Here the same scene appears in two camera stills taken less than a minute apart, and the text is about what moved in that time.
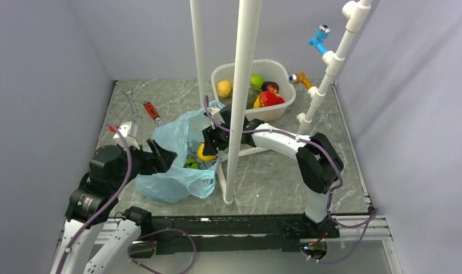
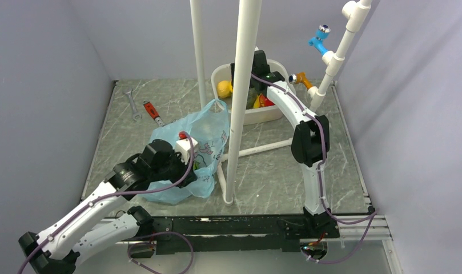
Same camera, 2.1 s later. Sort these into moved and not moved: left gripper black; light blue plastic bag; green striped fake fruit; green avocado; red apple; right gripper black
Moved: left gripper black; right gripper black
Not moved: red apple; light blue plastic bag; green avocado; green striped fake fruit
